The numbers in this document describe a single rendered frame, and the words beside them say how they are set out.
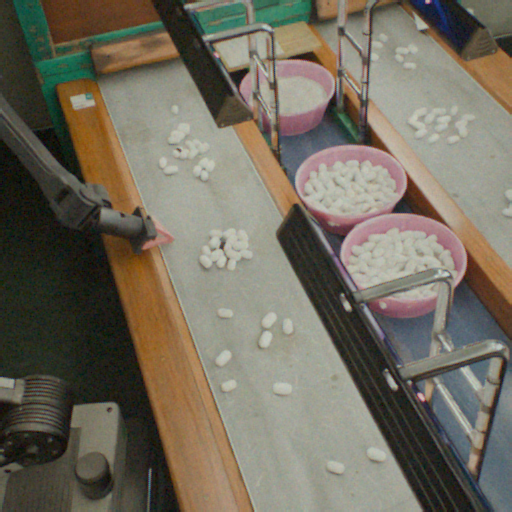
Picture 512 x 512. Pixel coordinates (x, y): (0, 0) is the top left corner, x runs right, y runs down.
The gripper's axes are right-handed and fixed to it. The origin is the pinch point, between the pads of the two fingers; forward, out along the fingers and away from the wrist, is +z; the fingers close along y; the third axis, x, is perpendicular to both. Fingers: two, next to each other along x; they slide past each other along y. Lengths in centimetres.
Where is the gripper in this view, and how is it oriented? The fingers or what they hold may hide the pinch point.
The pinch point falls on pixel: (170, 239)
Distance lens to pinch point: 182.4
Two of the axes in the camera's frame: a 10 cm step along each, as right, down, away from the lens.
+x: -5.4, 7.1, 4.4
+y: -3.2, -6.7, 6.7
